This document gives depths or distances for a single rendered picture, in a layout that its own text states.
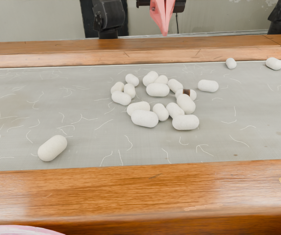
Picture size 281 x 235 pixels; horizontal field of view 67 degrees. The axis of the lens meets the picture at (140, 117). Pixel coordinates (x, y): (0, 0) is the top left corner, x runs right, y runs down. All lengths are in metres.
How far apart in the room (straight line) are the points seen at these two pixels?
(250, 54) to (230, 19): 2.14
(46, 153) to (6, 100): 0.18
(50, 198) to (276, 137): 0.26
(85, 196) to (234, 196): 0.12
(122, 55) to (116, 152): 0.28
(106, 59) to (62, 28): 1.95
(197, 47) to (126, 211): 0.41
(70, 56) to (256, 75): 0.38
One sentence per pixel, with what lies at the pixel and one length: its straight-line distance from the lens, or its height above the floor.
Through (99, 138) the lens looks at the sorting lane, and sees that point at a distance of 0.27.
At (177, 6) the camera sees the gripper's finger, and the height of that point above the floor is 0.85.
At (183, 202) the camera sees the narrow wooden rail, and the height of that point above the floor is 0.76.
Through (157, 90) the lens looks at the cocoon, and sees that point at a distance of 0.34.
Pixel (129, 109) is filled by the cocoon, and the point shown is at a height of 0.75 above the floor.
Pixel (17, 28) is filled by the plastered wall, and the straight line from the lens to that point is 2.54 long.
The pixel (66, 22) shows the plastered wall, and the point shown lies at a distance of 2.40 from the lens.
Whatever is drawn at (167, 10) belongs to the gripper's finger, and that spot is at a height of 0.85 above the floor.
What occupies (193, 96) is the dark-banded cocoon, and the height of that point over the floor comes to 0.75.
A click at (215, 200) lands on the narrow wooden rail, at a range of 0.19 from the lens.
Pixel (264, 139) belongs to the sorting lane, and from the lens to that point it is 0.31.
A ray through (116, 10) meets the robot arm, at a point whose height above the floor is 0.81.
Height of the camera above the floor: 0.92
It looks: 36 degrees down
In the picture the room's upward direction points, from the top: 1 degrees counter-clockwise
